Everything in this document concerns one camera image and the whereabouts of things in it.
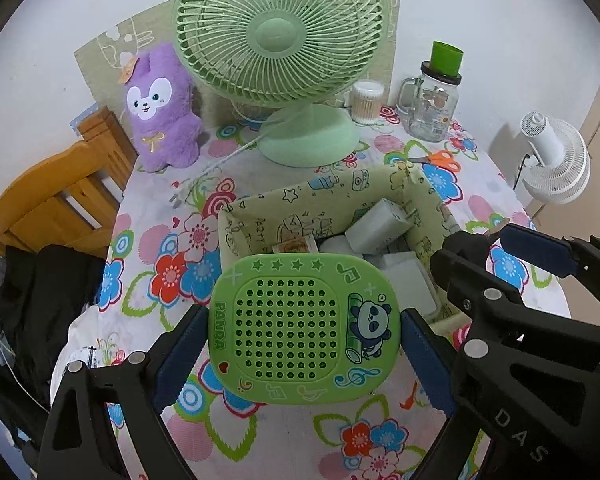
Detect white printed bag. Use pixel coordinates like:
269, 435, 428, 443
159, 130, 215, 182
50, 305, 116, 381

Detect glass jar with green lid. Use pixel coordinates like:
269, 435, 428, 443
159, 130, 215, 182
396, 41, 465, 141

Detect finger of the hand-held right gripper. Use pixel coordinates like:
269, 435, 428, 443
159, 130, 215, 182
430, 231, 523, 321
500, 223, 600, 331

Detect white standing fan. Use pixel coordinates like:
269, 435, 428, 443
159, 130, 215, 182
519, 111, 592, 205

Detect yellow-green printed storage box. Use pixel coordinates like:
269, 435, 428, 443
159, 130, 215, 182
217, 165, 476, 331

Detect green printed wall cloth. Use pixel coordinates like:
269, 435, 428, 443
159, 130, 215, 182
74, 0, 402, 131

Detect green desk fan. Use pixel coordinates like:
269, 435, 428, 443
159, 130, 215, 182
172, 0, 403, 168

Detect black power cable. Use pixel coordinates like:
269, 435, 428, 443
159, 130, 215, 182
511, 152, 531, 191

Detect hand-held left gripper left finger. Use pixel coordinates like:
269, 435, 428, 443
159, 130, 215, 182
37, 302, 211, 480

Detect white power adapter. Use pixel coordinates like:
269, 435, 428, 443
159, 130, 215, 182
345, 197, 416, 256

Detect black clothes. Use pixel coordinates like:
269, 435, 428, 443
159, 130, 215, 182
0, 245, 106, 406

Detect cotton swab container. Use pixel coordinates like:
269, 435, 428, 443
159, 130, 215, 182
350, 80, 386, 125

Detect orange handled scissors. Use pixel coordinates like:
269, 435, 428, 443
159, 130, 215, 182
407, 149, 460, 171

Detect blue patterned wall sticker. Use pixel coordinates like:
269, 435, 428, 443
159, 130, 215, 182
70, 102, 101, 131

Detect wooden chair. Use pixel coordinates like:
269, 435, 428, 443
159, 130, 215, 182
0, 107, 138, 261

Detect green perforated plastic case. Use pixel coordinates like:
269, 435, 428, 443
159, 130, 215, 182
207, 252, 403, 406

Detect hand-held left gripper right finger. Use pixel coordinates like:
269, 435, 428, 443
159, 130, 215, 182
400, 308, 491, 480

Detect purple plush toy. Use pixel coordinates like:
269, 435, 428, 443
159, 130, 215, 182
119, 42, 203, 173

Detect black backpack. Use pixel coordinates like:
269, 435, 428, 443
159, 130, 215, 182
0, 360, 51, 466

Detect floral tablecloth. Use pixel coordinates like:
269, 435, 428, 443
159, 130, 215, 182
50, 117, 573, 480

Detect white fan power cable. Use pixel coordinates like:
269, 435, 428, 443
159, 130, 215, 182
170, 130, 271, 208

